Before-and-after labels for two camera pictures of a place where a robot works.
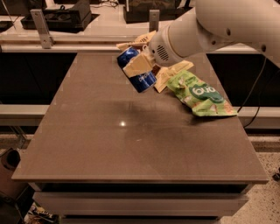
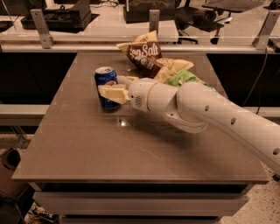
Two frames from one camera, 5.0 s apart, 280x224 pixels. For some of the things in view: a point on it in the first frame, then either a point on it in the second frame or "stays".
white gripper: (158, 47) to (138, 93)
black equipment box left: (73, 19) stays
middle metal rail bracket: (154, 17) stays
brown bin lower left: (10, 162) stays
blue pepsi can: (139, 81) to (106, 75)
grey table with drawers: (106, 153) stays
